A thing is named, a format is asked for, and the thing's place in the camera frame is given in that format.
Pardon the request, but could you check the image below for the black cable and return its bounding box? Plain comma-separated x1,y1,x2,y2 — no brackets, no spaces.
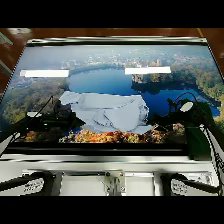
174,91,200,112
27,95,55,130

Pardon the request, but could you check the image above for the silver frame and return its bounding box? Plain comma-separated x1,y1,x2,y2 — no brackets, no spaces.
0,152,224,197

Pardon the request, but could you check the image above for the dark green garment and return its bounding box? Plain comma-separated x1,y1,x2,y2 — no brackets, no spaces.
184,103,213,162

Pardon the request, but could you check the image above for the light blue shirt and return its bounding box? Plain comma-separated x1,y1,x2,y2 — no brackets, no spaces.
58,90,154,135

